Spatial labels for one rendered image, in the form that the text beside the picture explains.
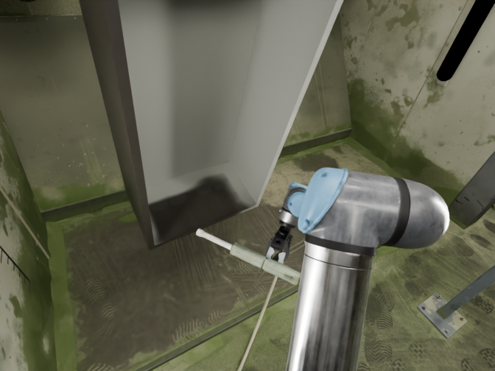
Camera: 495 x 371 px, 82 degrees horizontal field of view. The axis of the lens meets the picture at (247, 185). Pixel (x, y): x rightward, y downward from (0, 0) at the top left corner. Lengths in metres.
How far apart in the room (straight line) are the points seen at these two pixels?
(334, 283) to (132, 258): 1.57
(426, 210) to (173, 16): 0.91
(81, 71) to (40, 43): 0.24
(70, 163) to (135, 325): 1.08
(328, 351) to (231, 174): 1.29
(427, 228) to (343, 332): 0.20
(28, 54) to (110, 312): 1.53
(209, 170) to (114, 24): 1.14
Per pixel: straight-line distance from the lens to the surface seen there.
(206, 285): 1.75
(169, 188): 1.57
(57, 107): 2.15
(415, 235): 0.51
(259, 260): 1.21
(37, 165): 2.15
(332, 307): 0.48
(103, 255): 1.98
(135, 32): 1.07
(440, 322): 2.11
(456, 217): 2.76
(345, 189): 0.46
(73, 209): 2.19
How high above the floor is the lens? 1.59
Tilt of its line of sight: 42 degrees down
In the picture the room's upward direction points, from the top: 7 degrees clockwise
